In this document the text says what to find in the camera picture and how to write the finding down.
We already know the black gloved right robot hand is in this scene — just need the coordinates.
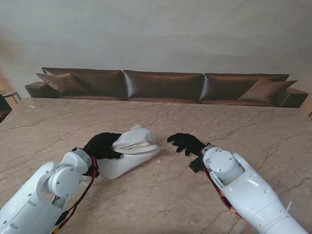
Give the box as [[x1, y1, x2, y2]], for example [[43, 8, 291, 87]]
[[166, 133, 207, 156]]

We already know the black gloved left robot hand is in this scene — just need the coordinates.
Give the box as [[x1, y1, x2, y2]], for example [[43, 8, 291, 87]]
[[82, 132, 125, 161]]

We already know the cream fabric cosmetics bag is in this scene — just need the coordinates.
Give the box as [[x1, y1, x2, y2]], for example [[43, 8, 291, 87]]
[[97, 124, 163, 180]]

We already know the brown leather sofa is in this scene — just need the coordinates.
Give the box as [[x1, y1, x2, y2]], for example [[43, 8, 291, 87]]
[[24, 67, 309, 108]]

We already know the brown leather cushion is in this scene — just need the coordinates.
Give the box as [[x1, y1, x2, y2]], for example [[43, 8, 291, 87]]
[[36, 73, 90, 95], [237, 78, 298, 103]]

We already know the dark chair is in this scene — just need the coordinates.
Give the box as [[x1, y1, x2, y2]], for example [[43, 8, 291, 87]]
[[0, 94, 13, 123]]

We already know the small side table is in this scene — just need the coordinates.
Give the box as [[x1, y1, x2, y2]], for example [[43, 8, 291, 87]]
[[0, 90, 21, 105]]

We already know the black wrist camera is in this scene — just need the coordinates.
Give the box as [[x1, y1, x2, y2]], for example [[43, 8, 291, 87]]
[[189, 158, 204, 174], [82, 168, 100, 178]]

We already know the red black cable bundle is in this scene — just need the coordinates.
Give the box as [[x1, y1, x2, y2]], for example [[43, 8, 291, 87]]
[[201, 156, 244, 217], [52, 155, 99, 230]]

